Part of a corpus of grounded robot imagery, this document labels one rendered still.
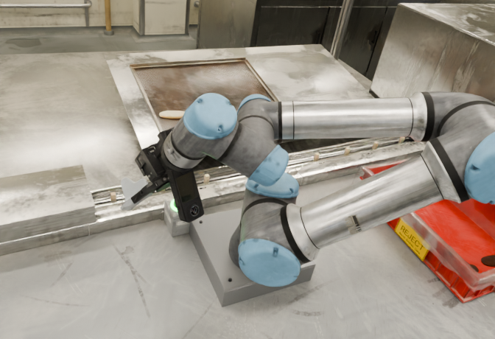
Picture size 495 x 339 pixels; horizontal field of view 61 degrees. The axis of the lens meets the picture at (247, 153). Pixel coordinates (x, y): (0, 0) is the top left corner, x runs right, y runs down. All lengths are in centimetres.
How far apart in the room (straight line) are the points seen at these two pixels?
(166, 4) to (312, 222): 412
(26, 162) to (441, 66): 145
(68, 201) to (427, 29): 136
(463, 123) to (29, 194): 97
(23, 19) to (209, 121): 428
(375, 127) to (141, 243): 66
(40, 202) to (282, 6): 245
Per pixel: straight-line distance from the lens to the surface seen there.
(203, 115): 64
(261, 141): 70
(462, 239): 144
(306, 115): 80
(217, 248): 105
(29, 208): 113
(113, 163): 141
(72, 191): 115
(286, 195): 88
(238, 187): 127
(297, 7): 326
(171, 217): 111
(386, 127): 82
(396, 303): 116
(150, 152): 84
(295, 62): 196
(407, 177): 75
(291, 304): 106
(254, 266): 80
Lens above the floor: 165
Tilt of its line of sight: 34 degrees down
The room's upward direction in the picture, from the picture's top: 10 degrees clockwise
